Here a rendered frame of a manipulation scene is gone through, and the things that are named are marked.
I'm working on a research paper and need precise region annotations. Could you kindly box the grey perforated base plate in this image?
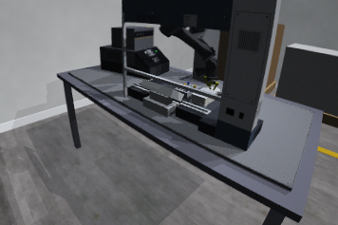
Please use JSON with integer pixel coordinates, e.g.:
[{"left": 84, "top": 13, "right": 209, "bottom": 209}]
[{"left": 68, "top": 66, "right": 314, "bottom": 191}]

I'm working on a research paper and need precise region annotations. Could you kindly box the grey block with round holes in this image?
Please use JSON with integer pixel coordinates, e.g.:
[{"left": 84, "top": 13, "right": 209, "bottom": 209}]
[{"left": 174, "top": 87, "right": 193, "bottom": 100}]

